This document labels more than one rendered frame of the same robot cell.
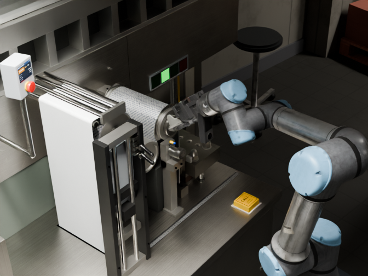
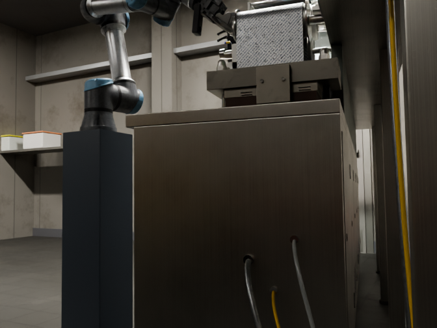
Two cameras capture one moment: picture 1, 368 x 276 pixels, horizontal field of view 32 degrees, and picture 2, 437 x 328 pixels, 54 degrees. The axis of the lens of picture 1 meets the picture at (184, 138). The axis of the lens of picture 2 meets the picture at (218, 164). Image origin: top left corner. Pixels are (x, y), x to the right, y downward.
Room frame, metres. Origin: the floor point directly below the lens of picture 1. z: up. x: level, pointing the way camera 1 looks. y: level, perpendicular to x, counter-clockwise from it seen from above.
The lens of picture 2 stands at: (3.32, -0.57, 0.66)
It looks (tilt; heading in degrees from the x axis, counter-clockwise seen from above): 3 degrees up; 160
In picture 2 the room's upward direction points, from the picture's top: 1 degrees counter-clockwise
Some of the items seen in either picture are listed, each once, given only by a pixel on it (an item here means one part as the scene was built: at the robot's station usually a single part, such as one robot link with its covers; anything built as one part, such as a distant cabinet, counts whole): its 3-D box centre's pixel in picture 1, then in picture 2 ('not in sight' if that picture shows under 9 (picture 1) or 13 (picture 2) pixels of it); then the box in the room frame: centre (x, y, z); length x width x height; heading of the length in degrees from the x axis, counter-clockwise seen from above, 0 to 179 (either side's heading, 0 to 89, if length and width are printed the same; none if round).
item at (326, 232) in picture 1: (318, 242); (100, 94); (1.46, -0.41, 1.07); 0.13 x 0.12 x 0.14; 119
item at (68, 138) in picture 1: (69, 172); not in sight; (1.72, 0.39, 1.17); 0.34 x 0.05 x 0.54; 51
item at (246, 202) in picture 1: (246, 202); not in sight; (1.85, -0.23, 0.91); 0.07 x 0.07 x 0.02; 51
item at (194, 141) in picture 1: (168, 144); (274, 81); (2.12, 0.06, 1.00); 0.40 x 0.16 x 0.06; 51
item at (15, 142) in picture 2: not in sight; (10, 144); (-3.62, -1.25, 1.37); 0.40 x 0.33 x 0.23; 43
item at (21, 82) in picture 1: (20, 76); not in sight; (1.47, 0.42, 1.66); 0.07 x 0.07 x 0.10; 67
